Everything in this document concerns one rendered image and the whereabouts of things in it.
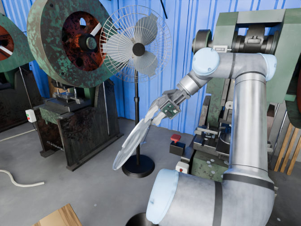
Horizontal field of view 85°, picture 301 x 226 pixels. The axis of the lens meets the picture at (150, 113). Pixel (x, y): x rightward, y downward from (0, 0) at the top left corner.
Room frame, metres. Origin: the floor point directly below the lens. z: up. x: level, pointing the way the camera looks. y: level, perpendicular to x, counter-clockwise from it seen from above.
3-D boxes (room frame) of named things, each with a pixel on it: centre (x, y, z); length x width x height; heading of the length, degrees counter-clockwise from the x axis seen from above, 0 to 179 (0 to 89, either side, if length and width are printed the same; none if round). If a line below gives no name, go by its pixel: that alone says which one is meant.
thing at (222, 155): (0.86, -0.49, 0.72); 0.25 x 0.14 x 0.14; 152
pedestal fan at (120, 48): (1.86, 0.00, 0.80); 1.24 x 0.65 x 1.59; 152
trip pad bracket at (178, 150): (0.95, -0.19, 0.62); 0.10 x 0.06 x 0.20; 62
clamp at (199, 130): (1.09, -0.42, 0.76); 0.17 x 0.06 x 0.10; 62
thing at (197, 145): (1.01, -0.57, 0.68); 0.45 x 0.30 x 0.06; 62
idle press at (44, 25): (2.14, 0.79, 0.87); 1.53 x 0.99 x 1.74; 150
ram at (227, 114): (0.98, -0.55, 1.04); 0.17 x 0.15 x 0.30; 152
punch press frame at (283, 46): (1.14, -0.64, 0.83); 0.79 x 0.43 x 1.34; 152
